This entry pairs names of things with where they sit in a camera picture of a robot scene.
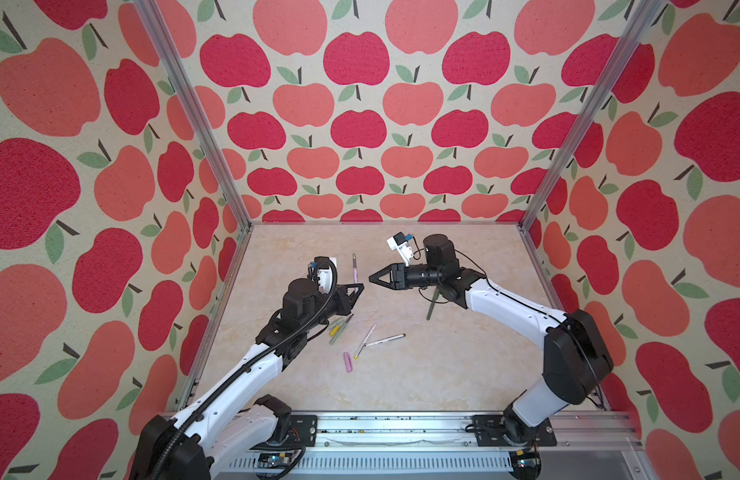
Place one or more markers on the pink pen cap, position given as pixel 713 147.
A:
pixel 348 362

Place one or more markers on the white pen brown end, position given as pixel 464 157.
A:
pixel 386 340

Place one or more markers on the light green pen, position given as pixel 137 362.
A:
pixel 347 321

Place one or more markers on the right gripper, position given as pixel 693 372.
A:
pixel 396 272

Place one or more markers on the pink pen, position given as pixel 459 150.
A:
pixel 355 268

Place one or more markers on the aluminium corner post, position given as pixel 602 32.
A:
pixel 636 28
pixel 159 33

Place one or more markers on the right aluminium corner post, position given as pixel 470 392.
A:
pixel 636 28

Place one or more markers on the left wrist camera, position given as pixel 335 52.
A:
pixel 323 272

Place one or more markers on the white pen yellow tip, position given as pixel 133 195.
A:
pixel 365 341

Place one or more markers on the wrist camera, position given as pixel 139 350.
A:
pixel 323 272
pixel 405 245

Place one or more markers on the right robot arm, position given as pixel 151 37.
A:
pixel 576 358

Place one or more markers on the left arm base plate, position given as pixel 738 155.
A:
pixel 292 433

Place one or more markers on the left aluminium corner post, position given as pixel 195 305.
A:
pixel 159 33

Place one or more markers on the dark green pen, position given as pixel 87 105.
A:
pixel 432 303

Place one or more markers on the aluminium front rail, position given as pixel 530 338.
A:
pixel 435 445

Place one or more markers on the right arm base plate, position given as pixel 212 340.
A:
pixel 495 431

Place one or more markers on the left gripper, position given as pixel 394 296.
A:
pixel 344 301

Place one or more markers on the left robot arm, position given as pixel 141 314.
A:
pixel 230 419

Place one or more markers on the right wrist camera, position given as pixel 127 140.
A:
pixel 405 245

